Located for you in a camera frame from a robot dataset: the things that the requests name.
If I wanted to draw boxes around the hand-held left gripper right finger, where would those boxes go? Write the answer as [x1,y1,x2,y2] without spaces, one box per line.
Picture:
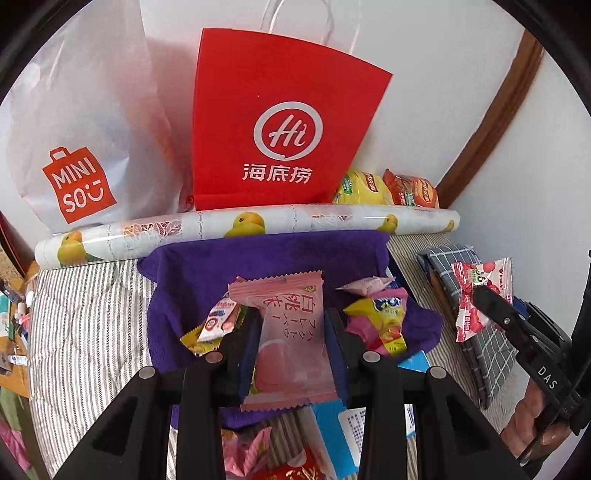
[323,309,532,480]

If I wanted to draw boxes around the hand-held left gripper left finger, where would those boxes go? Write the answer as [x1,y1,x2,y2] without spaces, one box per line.
[53,309,262,480]

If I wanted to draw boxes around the red and white cherry packet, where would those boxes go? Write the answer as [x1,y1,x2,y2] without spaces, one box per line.
[450,257,514,343]

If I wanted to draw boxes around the white strawberry print snack packet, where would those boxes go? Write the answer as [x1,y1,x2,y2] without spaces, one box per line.
[198,295,247,343]

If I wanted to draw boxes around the pink peach snack packet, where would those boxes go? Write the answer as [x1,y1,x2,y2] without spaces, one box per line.
[228,270,338,413]

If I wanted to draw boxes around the yellow snack packet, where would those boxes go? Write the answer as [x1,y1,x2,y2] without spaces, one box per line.
[179,329,225,357]

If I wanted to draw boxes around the yellow and pink candy packet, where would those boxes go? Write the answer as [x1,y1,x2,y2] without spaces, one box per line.
[344,287,409,356]

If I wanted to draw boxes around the person's right hand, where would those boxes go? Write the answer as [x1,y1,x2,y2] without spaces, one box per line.
[501,382,576,461]

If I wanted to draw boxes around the grey checked cloth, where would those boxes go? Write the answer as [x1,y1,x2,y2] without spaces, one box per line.
[416,244,520,409]

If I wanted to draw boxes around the blue and white box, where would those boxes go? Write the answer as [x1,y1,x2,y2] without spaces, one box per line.
[310,350,432,478]

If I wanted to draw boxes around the pale pink candy wrapper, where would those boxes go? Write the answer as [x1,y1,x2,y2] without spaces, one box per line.
[336,275,397,296]

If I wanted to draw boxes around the purple towel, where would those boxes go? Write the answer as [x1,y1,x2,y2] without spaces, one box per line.
[137,230,444,430]

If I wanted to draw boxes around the small red snack packet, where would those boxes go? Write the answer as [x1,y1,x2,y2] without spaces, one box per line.
[254,445,340,480]

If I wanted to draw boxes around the fruit print paper roll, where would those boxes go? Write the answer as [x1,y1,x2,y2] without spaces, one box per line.
[34,205,462,268]

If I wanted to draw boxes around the orange chips packet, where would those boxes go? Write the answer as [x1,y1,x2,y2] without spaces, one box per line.
[382,168,439,209]

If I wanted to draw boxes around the striped quilt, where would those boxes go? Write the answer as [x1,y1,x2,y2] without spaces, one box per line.
[28,231,509,480]

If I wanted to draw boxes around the yellow chips packet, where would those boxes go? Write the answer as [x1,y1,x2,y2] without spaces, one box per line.
[333,170,391,206]

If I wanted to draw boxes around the wooden nightstand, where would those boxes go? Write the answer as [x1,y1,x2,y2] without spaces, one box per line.
[0,258,40,400]

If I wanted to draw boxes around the green bed sheet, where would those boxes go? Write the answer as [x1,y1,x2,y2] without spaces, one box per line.
[0,388,47,480]

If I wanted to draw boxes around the pink cloth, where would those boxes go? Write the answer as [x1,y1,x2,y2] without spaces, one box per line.
[0,415,31,467]

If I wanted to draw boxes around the red paper bag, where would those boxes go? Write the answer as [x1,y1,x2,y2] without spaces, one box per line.
[191,0,394,213]

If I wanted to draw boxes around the white plastic shopping bag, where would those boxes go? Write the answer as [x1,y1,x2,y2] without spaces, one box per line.
[0,0,204,236]

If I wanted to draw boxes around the brown wooden door frame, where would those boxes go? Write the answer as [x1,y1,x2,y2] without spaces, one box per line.
[436,32,546,208]

